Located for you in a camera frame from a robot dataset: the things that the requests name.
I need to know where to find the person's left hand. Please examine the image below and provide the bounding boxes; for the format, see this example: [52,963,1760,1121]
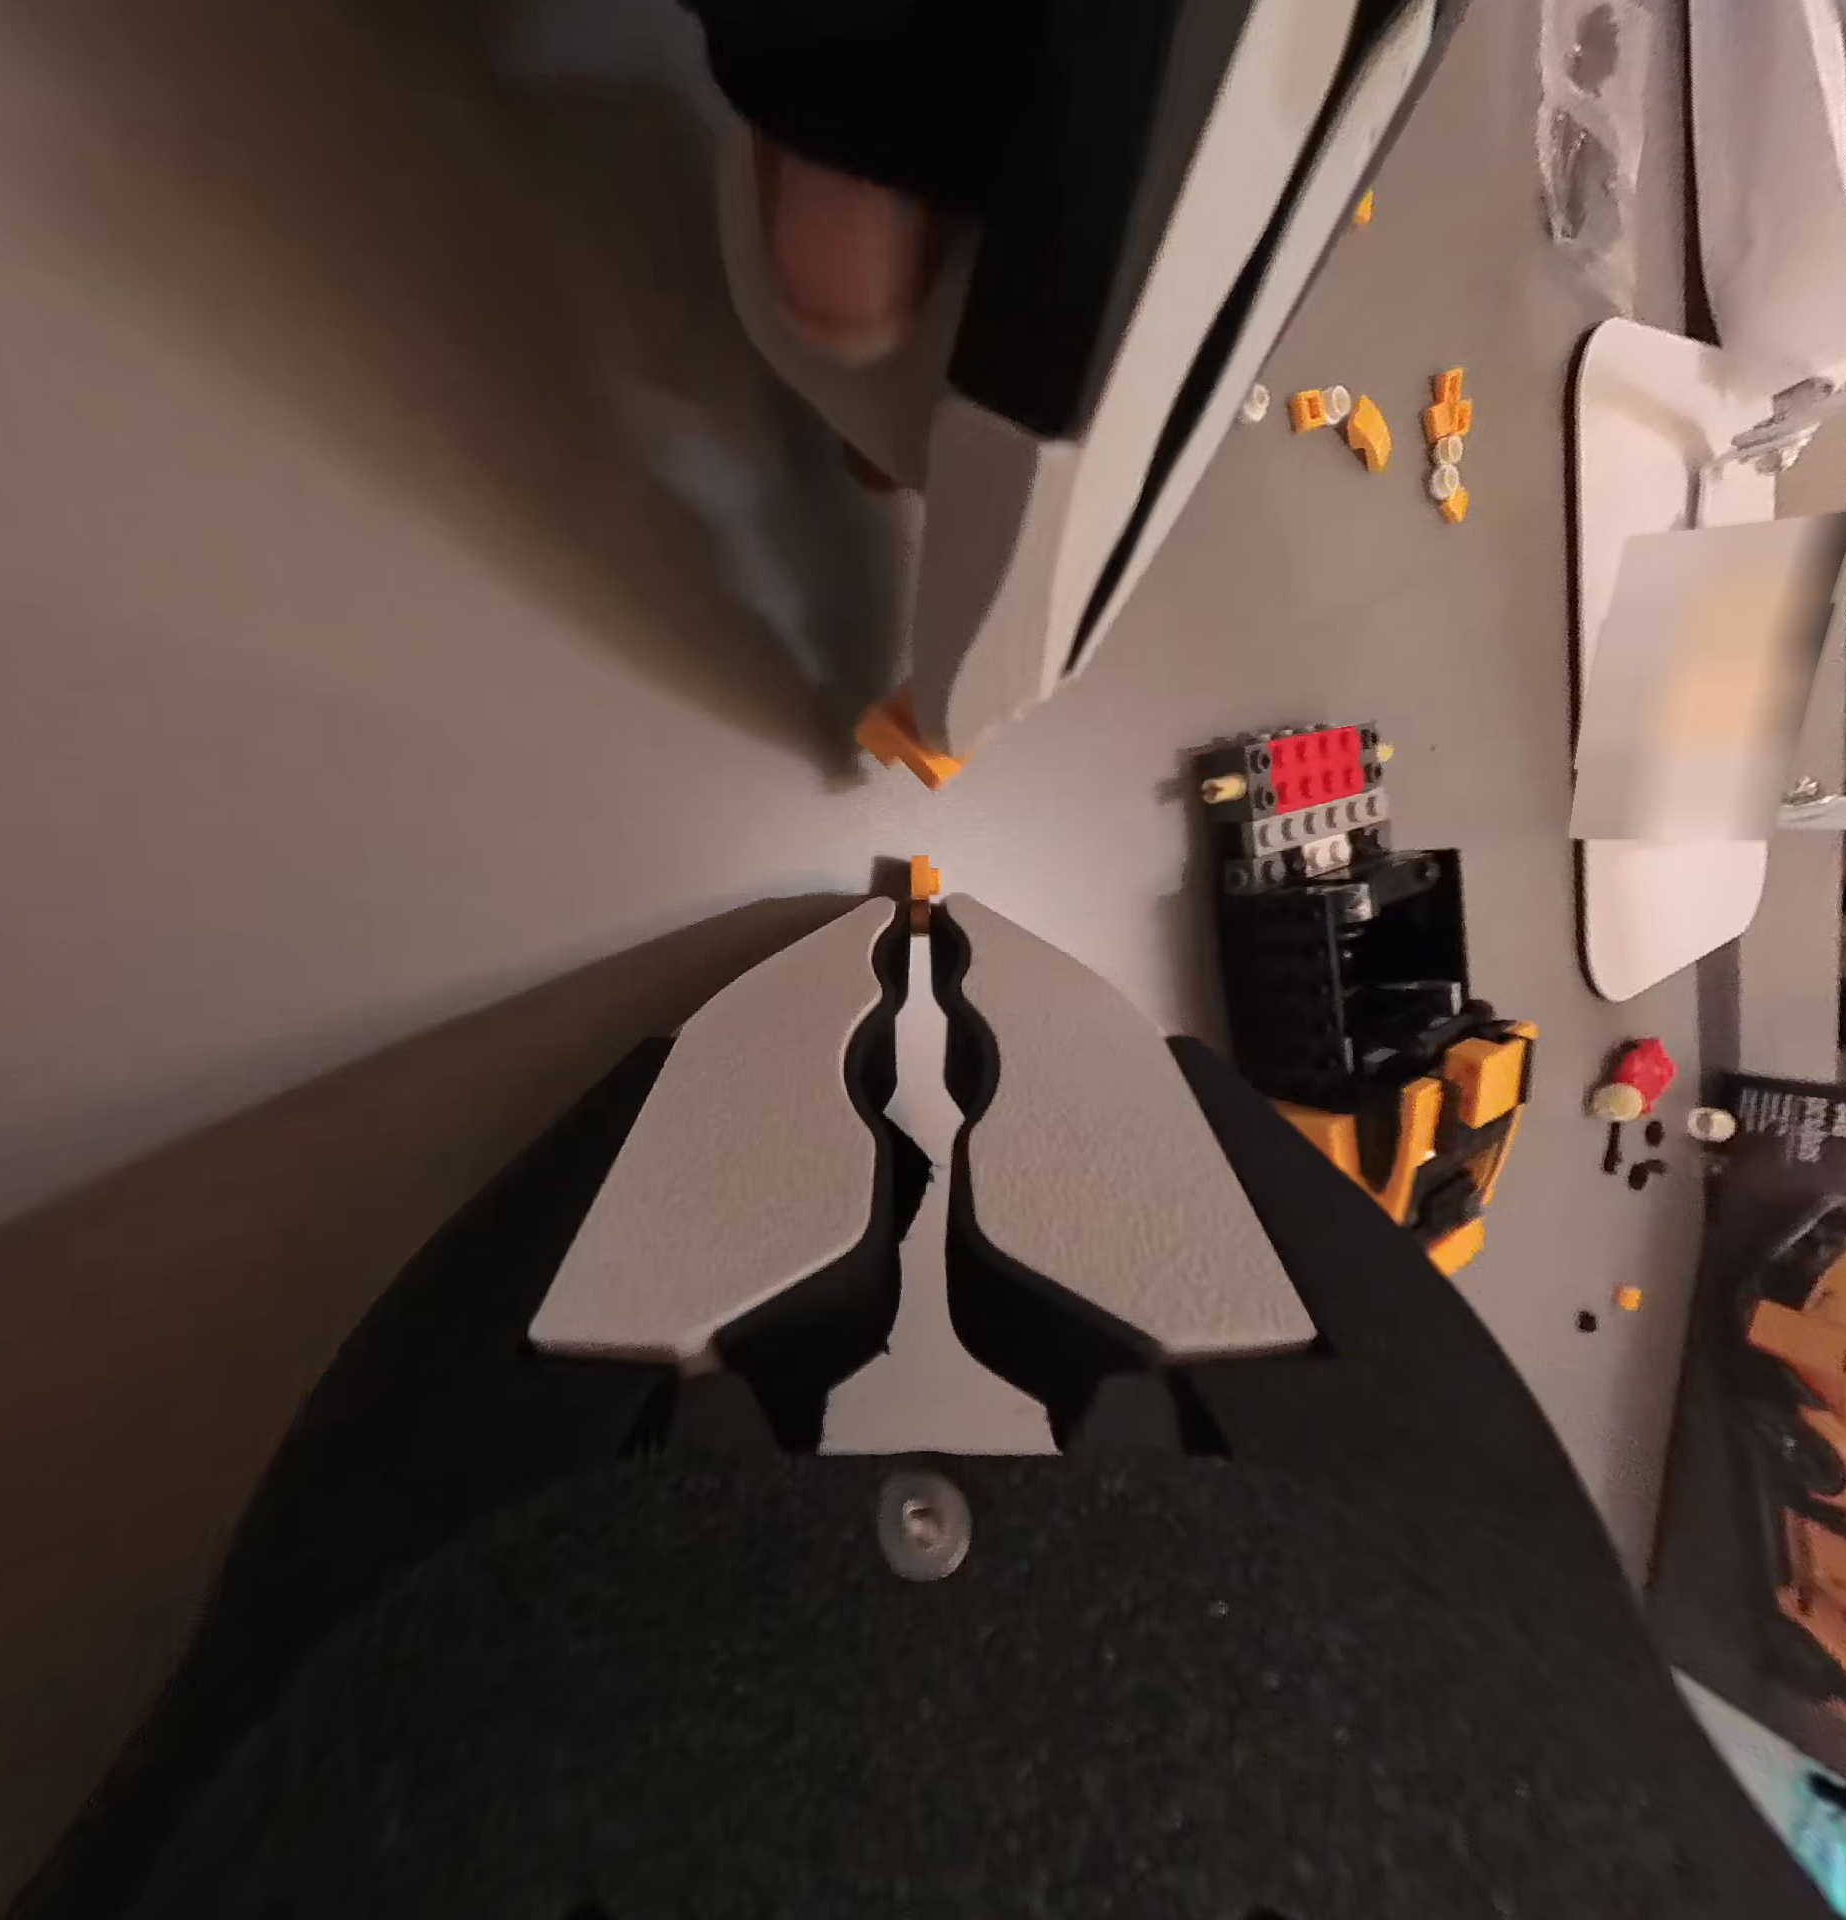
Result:
[757,149,947,371]

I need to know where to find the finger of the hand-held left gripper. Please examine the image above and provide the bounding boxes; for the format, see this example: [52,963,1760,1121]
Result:
[909,0,1373,760]
[1069,0,1450,682]

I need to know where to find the orange lego bracket piece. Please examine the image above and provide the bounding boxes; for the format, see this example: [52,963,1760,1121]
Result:
[855,694,965,792]

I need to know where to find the clear bag of dark pieces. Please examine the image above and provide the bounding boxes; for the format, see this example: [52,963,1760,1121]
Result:
[1527,0,1650,293]

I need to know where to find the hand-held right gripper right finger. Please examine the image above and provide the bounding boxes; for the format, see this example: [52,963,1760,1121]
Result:
[927,892,1323,1455]

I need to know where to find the orange black lego car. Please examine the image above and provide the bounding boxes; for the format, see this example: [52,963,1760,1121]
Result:
[1185,719,1543,1279]

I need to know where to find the scattered orange white lego pieces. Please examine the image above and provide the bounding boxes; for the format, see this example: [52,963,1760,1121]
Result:
[1244,188,1476,527]

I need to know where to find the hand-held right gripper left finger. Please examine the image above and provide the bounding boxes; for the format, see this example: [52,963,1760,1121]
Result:
[527,896,937,1455]

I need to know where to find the lego set box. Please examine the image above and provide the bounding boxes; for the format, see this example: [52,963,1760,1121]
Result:
[1642,1069,1846,1732]

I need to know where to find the white book stand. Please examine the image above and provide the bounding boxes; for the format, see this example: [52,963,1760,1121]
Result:
[1568,309,1846,1005]

